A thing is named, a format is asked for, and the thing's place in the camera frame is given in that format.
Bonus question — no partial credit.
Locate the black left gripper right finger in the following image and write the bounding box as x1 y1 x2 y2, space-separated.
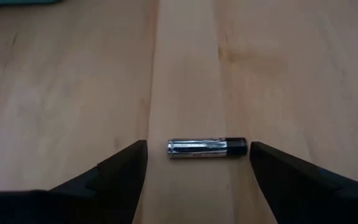
249 141 358 224

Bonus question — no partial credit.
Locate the teal plastic bin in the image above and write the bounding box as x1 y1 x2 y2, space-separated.
0 0 62 7

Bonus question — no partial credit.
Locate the silver black battery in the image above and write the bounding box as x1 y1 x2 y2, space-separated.
166 136 249 160

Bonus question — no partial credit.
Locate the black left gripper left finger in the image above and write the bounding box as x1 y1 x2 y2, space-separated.
0 139 149 224

